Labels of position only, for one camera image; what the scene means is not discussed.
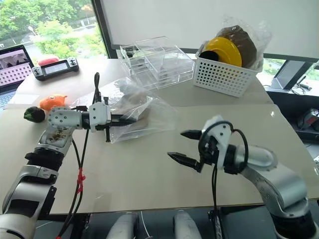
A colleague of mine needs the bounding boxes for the clear plastic bag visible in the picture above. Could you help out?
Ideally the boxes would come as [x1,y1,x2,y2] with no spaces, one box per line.
[74,76,179,144]

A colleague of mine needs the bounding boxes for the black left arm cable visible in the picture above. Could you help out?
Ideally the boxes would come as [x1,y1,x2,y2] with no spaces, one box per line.
[56,72,102,239]

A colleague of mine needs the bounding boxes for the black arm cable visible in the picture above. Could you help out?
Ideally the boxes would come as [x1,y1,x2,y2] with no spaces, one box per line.
[211,120,250,217]
[56,72,102,239]

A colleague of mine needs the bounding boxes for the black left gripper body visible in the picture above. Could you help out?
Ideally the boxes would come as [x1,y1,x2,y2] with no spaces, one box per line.
[95,96,113,143]

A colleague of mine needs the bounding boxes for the black side desk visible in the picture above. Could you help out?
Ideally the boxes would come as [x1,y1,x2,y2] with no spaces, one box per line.
[264,84,319,175]

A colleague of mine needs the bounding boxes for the dark eggplant toy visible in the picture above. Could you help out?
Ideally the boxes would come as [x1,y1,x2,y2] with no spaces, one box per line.
[23,106,46,123]

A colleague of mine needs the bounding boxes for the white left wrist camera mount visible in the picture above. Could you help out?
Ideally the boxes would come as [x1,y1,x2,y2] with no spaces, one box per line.
[89,103,112,132]

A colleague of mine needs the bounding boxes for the red cable tie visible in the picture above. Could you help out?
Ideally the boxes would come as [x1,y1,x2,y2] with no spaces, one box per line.
[76,168,86,194]

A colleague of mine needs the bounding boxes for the white board with dark frame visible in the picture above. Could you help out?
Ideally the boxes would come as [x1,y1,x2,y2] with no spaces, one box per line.
[101,0,319,60]

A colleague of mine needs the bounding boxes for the white perforated plastic basket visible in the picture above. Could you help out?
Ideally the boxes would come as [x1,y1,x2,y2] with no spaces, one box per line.
[193,48,260,98]

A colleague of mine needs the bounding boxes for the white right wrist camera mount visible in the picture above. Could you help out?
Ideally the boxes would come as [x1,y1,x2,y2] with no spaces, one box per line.
[201,115,235,171]

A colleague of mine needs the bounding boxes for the brown item in plastic bag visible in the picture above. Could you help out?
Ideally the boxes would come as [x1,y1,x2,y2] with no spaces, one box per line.
[199,15,273,74]

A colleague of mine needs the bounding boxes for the black handheld controller with screen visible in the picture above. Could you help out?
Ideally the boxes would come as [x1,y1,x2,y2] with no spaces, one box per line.
[31,57,80,82]

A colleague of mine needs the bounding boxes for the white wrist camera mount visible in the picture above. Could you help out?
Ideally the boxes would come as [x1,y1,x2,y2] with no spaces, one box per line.
[89,103,112,132]
[201,115,235,171]

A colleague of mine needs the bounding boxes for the dark window frame post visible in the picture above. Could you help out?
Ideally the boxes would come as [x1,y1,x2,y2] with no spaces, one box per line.
[91,0,113,60]

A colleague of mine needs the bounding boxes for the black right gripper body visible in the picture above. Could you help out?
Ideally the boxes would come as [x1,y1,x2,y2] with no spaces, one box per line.
[198,129,221,167]

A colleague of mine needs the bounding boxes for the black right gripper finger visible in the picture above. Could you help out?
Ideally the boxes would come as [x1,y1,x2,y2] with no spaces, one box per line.
[180,128,202,142]
[167,151,202,173]

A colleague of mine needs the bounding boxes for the red rounded object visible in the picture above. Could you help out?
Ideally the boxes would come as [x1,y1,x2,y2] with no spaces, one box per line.
[37,56,59,67]

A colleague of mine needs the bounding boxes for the brown hat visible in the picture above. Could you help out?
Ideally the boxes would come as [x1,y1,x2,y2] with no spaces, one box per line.
[216,24,259,69]

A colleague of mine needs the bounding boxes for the orange plush toy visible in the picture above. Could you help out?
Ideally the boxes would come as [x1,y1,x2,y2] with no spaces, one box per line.
[39,93,69,112]

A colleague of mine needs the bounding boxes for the grey tablet on stand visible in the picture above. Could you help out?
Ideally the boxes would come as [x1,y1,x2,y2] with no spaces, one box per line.
[273,59,314,90]

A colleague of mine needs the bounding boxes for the clear acrylic drawer organizer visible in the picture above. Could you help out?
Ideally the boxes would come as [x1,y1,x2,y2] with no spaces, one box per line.
[119,35,195,90]

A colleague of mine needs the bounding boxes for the grey rounded shape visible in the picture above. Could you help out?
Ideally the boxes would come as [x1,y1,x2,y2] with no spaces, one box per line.
[173,210,202,239]
[107,212,140,239]

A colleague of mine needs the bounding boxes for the grey device with red part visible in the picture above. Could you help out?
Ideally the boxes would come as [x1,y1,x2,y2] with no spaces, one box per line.
[297,107,319,131]

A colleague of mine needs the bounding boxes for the open laptop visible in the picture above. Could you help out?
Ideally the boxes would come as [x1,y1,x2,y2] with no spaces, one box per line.
[0,44,35,110]

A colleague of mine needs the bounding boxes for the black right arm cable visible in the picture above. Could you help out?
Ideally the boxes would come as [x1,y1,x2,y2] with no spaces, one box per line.
[211,120,250,217]

